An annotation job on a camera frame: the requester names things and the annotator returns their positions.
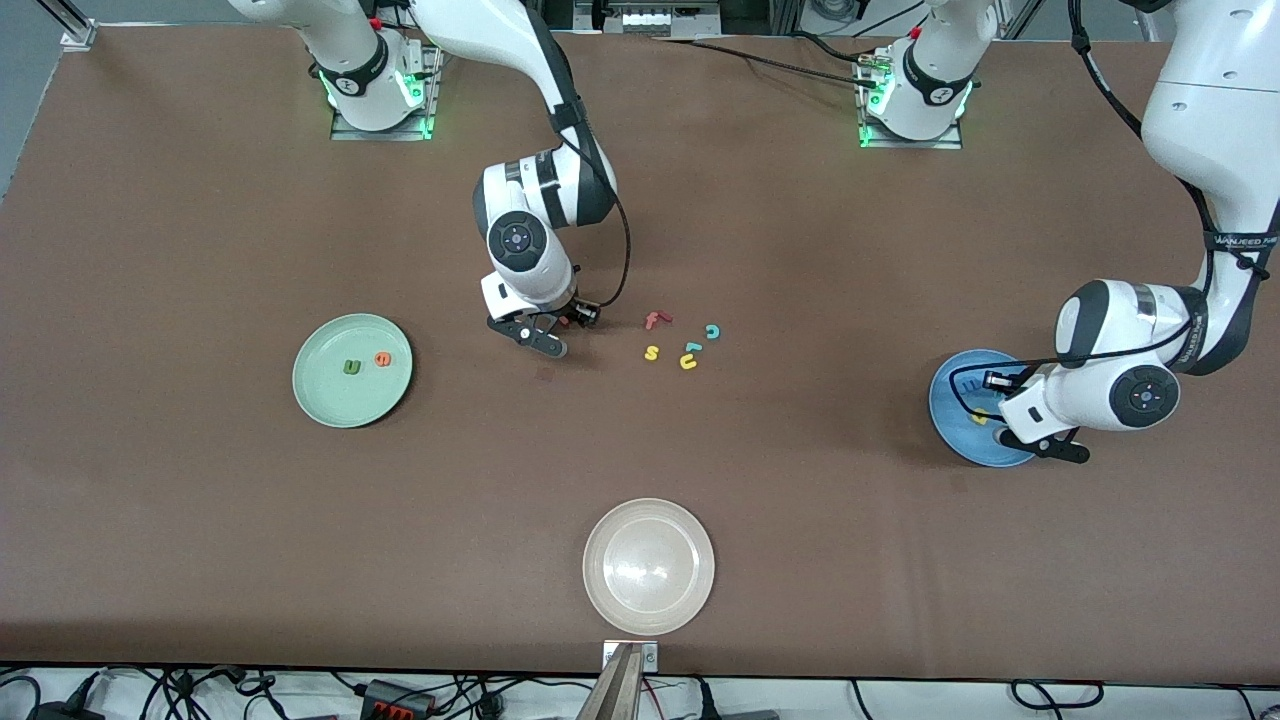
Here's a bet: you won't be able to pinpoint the blue plate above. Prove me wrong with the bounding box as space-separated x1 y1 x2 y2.
928 348 1041 468

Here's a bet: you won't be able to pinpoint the light green plate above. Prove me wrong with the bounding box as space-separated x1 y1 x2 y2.
293 313 414 429

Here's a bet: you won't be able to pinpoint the beige plate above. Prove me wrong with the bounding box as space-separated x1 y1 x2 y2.
582 497 716 637

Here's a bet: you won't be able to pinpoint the grey control box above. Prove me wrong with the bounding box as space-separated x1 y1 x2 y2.
575 0 723 39

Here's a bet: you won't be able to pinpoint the black power strip red switches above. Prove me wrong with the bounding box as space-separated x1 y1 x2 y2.
360 679 438 717

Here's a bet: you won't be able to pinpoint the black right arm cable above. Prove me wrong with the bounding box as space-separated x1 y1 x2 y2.
553 100 633 308

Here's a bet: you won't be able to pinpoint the black looped floor cable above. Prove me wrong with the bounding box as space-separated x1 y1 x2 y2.
1008 679 1106 711

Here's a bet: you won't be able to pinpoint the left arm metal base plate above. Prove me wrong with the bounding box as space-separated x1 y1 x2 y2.
858 60 964 151

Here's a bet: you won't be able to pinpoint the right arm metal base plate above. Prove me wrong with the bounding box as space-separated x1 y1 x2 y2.
330 45 442 142

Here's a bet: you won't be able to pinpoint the black cable on table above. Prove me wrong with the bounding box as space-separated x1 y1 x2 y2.
648 36 881 89

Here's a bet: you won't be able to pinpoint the small metal camera bracket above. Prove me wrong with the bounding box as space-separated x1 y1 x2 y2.
602 640 660 673

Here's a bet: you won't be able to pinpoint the aluminium camera beam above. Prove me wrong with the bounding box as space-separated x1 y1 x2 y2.
577 645 643 720

